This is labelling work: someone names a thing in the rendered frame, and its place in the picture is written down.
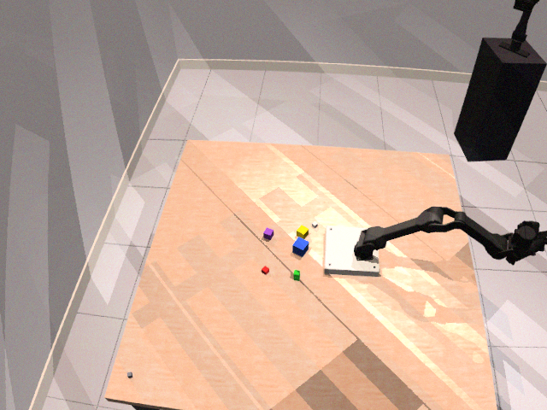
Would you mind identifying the purple block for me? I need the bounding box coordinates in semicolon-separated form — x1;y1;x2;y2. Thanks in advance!
263;228;274;240

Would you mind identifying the yellow block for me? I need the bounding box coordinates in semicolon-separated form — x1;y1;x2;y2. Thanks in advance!
297;225;309;239

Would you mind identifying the blue block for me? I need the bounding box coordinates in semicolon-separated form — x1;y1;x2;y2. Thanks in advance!
292;237;309;257

